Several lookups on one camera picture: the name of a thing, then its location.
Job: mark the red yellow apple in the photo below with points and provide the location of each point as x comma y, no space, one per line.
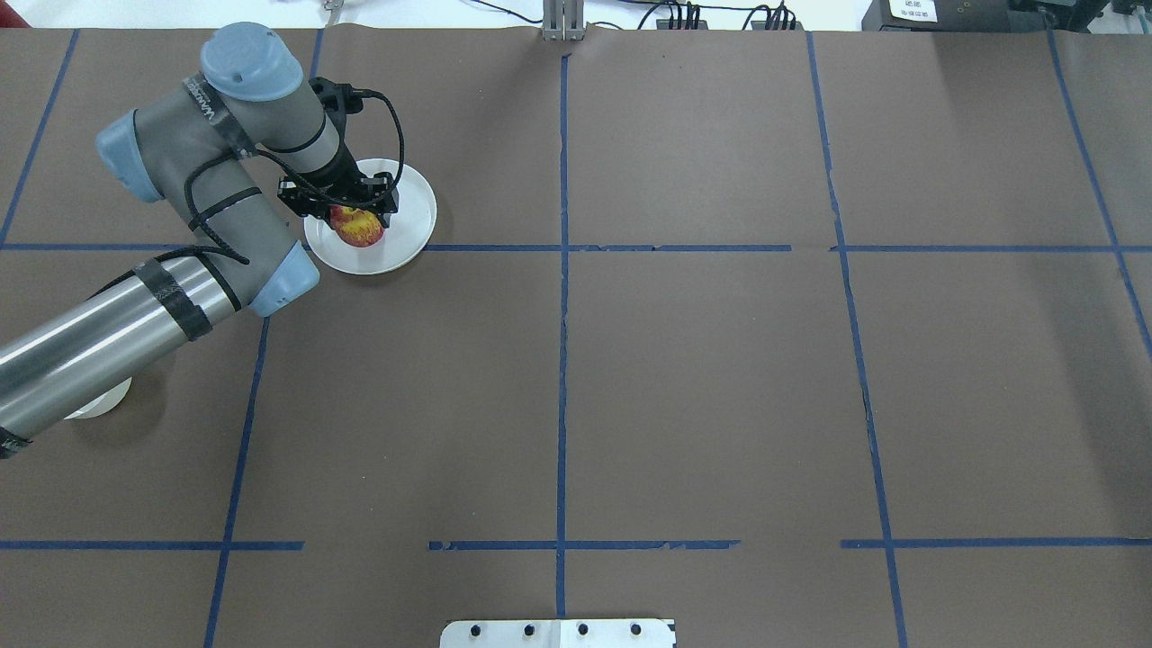
357,228

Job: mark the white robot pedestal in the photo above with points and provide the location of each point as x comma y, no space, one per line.
590,632

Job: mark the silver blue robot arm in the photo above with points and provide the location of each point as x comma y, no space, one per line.
246,130

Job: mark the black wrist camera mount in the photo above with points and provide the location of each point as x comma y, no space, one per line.
339,101

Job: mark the aluminium frame post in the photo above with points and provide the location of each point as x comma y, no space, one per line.
563,20

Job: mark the black power box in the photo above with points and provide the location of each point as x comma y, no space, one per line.
951,16

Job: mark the white bowl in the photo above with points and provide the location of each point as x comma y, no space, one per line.
105,403

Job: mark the white plate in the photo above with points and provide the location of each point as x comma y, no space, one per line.
409,231

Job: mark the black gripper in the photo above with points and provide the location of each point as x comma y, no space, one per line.
345,175

